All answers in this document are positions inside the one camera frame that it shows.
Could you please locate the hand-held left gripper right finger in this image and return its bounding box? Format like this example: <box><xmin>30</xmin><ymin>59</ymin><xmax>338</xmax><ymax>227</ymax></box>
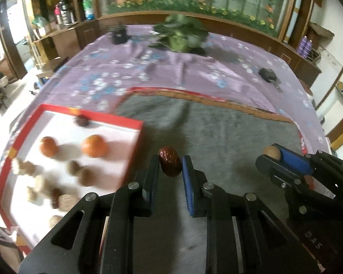
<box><xmin>181</xmin><ymin>155</ymin><xmax>321</xmax><ymax>274</ymax></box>

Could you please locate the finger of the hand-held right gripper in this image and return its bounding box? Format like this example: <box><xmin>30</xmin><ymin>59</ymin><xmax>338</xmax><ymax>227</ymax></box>
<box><xmin>256</xmin><ymin>154</ymin><xmax>332</xmax><ymax>200</ymax></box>
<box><xmin>276</xmin><ymin>143</ymin><xmax>335</xmax><ymax>177</ymax></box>

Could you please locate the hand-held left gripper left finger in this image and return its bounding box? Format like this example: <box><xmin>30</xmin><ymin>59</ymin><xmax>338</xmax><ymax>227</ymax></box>
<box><xmin>19</xmin><ymin>153</ymin><xmax>160</xmax><ymax>274</ymax></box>

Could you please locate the orange mandarin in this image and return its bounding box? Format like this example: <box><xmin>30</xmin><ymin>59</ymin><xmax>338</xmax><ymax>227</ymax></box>
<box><xmin>39</xmin><ymin>136</ymin><xmax>59</xmax><ymax>157</ymax></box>
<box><xmin>81</xmin><ymin>135</ymin><xmax>108</xmax><ymax>158</ymax></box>

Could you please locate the red shallow cardboard box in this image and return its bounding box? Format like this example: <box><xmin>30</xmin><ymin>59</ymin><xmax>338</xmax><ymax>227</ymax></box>
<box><xmin>0</xmin><ymin>104</ymin><xmax>145</xmax><ymax>256</ymax></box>

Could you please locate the grey felt mat red trim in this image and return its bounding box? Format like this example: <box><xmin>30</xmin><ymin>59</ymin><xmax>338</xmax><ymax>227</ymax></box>
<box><xmin>114</xmin><ymin>87</ymin><xmax>308</xmax><ymax>274</ymax></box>

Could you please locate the small black pouch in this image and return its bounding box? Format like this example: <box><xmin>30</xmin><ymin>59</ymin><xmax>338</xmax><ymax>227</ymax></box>
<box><xmin>259</xmin><ymin>68</ymin><xmax>283</xmax><ymax>92</ymax></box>

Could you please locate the purple floral bedsheet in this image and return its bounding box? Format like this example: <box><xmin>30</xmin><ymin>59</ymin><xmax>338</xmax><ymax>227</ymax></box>
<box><xmin>8</xmin><ymin>24</ymin><xmax>332</xmax><ymax>183</ymax></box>

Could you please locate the brown cardboard box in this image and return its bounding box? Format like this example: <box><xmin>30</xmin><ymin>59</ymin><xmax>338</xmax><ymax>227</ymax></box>
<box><xmin>308</xmin><ymin>22</ymin><xmax>334</xmax><ymax>40</ymax></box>

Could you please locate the rolled poster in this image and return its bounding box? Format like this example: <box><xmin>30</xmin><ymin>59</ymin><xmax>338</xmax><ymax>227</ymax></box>
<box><xmin>284</xmin><ymin>0</ymin><xmax>303</xmax><ymax>44</ymax></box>

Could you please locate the green leafy potted plant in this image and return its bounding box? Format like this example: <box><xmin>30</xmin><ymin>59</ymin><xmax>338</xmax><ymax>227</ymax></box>
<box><xmin>149</xmin><ymin>14</ymin><xmax>209</xmax><ymax>54</ymax></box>

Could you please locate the black cylindrical cup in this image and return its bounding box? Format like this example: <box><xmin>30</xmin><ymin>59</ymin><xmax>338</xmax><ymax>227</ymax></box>
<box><xmin>110</xmin><ymin>26</ymin><xmax>129</xmax><ymax>45</ymax></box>

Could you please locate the wooden chair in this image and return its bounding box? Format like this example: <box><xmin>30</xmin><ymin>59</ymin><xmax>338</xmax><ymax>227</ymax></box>
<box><xmin>0</xmin><ymin>223</ymin><xmax>20</xmax><ymax>274</ymax></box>

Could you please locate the wooden bed headboard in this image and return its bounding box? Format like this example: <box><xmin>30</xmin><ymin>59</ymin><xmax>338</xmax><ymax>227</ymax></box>
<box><xmin>31</xmin><ymin>0</ymin><xmax>322</xmax><ymax>87</ymax></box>

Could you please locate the woven basket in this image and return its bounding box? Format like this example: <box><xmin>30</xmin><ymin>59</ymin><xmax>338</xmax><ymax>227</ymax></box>
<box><xmin>0</xmin><ymin>58</ymin><xmax>16</xmax><ymax>79</ymax></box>

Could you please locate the green and blue plastic bottle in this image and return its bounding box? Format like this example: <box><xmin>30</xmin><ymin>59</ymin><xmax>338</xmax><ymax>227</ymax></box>
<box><xmin>83</xmin><ymin>0</ymin><xmax>94</xmax><ymax>20</ymax></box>

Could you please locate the black steel thermos flask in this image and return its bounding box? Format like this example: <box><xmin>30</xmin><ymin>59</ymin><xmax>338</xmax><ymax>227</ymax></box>
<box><xmin>59</xmin><ymin>0</ymin><xmax>75</xmax><ymax>25</ymax></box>

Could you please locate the green plastic bag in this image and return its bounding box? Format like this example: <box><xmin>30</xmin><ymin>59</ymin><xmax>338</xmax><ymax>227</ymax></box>
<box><xmin>31</xmin><ymin>16</ymin><xmax>48</xmax><ymax>29</ymax></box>

